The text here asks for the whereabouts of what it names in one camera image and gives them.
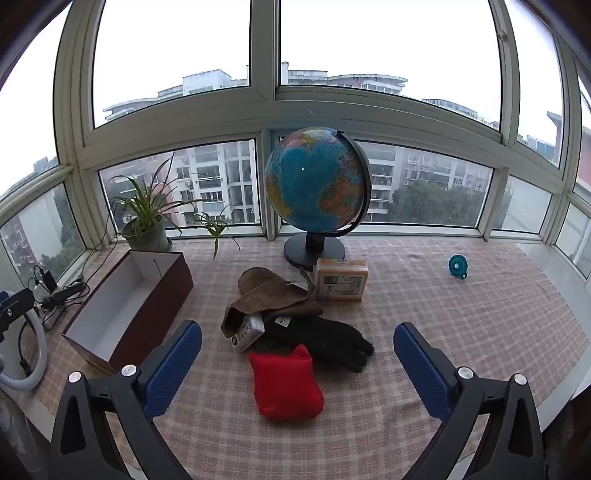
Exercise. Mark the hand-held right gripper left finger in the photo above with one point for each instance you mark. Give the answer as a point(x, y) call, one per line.
point(171, 364)

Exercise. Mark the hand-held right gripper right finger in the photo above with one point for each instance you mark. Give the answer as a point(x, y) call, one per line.
point(415, 364)

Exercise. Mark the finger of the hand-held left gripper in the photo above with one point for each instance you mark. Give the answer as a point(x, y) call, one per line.
point(18, 304)

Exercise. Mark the brown cardboard box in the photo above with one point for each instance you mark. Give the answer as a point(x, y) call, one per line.
point(171, 286)

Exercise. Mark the small patterned tissue pack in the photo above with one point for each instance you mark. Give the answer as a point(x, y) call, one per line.
point(247, 334)

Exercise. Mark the black knitted glove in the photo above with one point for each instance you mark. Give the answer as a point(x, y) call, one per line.
point(323, 337)

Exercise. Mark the teal collapsible funnel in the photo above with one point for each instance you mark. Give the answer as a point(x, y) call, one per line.
point(457, 265)

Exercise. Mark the orange tissue pack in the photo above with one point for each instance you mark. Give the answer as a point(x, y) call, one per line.
point(341, 279)

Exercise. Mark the red bean bag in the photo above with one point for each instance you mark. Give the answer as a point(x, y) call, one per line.
point(286, 387)

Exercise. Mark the brown coarse cloth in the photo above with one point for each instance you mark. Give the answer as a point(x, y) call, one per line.
point(272, 295)

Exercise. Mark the black charger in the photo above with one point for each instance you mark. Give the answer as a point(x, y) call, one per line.
point(47, 279)

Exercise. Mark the black power strip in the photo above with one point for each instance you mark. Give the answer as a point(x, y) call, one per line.
point(64, 294)

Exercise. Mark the pink checked tablecloth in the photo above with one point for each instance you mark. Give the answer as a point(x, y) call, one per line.
point(461, 314)

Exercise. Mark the potted spider plant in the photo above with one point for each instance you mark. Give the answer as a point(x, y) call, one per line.
point(145, 237)

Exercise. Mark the blue desk globe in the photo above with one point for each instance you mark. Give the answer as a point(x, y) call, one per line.
point(309, 184)

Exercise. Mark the white window frame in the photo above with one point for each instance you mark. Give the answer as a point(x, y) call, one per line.
point(263, 106)

